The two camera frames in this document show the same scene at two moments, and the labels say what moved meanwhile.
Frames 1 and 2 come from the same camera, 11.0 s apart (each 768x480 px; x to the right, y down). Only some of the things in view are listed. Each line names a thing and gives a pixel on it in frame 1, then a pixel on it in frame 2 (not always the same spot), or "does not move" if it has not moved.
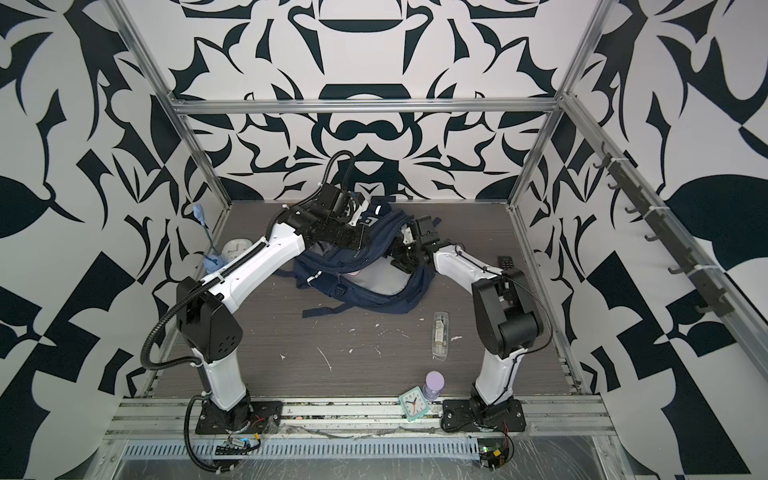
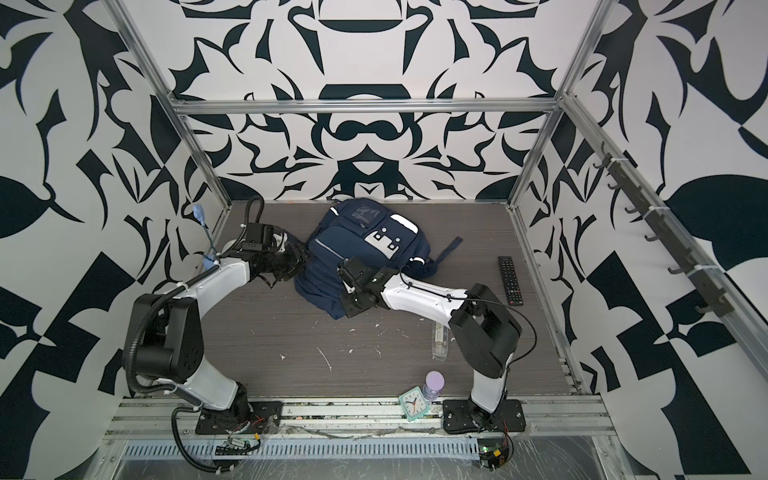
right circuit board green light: x=493 y=452 does not move
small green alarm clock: x=414 y=403 does not move
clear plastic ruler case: x=440 y=336 does not move
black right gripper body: x=406 y=256 to x=353 y=303
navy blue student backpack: x=374 y=276 does not move
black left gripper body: x=343 y=234 to x=285 y=263
